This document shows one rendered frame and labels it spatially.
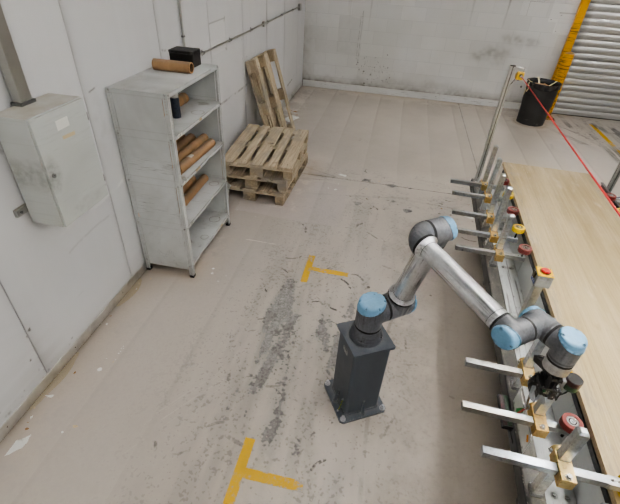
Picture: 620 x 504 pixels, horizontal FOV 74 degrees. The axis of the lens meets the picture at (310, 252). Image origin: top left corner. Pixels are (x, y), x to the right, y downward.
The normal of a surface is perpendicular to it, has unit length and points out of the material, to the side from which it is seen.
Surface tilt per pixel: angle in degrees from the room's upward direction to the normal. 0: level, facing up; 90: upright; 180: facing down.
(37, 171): 90
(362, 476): 0
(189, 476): 0
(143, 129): 90
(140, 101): 90
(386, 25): 90
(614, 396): 0
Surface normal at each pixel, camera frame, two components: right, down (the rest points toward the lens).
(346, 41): -0.20, 0.57
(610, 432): 0.05, -0.80
